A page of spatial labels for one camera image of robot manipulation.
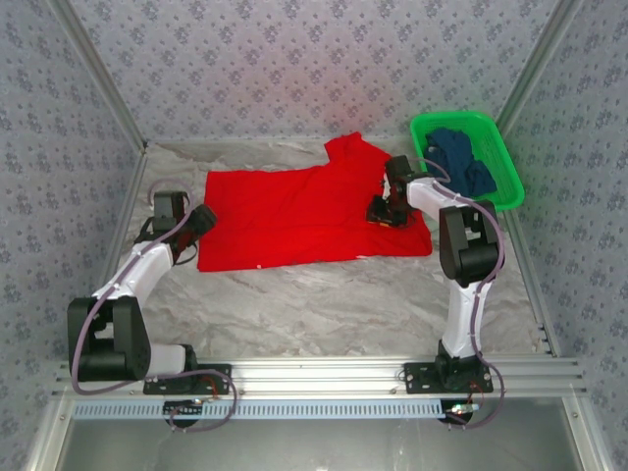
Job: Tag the red t-shirt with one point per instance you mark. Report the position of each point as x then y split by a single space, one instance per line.
294 216

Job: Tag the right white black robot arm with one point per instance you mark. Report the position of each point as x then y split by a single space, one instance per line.
466 314

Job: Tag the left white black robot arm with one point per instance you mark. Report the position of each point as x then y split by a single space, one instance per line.
132 270

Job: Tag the dark blue cloth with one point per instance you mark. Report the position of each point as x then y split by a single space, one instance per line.
456 157

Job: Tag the green plastic basket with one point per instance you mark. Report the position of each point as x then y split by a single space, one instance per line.
495 142

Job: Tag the small black circuit board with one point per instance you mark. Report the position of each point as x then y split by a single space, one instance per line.
179 409
461 417

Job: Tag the aluminium table side rail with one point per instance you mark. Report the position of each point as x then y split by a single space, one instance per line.
130 196
535 304

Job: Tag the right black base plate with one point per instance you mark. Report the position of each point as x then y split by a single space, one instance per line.
417 378

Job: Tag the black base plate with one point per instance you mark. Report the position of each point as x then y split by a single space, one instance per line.
417 378
216 373

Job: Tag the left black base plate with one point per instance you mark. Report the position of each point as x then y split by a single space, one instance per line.
216 373

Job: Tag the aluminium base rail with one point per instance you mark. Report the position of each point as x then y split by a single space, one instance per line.
314 375

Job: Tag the aluminium frame post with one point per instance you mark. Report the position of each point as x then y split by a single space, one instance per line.
548 36
44 451
589 451
84 36

